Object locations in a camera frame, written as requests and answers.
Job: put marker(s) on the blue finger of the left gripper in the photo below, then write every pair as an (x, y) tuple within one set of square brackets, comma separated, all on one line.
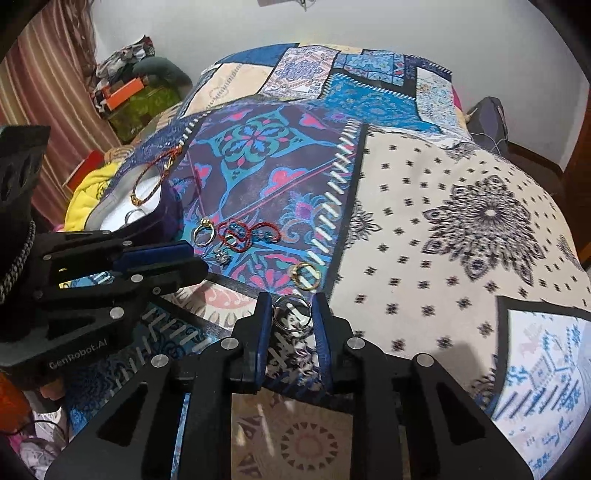
[(166, 278), (151, 255)]

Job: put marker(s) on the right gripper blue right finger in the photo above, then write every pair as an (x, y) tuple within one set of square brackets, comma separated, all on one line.
[(334, 360)]

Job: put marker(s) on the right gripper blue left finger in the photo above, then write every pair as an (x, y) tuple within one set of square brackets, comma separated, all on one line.
[(248, 369)]

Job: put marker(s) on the silver jhumka earring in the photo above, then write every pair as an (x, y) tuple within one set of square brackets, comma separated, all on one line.
[(222, 255)]

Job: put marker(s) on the yellow cartoon blanket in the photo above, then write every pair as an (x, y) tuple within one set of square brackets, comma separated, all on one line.
[(87, 196)]

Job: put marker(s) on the orange sleeve of operator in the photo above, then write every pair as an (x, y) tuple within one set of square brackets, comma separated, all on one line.
[(15, 410)]

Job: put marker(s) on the green patterned storage box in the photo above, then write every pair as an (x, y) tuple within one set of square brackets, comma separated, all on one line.
[(129, 118)]

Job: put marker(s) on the orange box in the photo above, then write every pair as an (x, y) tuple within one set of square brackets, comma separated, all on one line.
[(125, 92)]

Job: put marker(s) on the patchwork patterned bedspread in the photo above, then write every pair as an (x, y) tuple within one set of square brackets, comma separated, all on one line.
[(351, 172)]

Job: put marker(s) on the pile of clothes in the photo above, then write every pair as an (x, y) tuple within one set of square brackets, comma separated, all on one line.
[(138, 60)]

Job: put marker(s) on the striped brown curtain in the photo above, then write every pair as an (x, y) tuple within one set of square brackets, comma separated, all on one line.
[(46, 78)]

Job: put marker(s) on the dark grey bag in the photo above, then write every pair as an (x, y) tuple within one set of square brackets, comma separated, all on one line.
[(487, 126)]

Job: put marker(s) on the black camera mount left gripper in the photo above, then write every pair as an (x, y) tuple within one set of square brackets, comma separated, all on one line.
[(22, 151)]

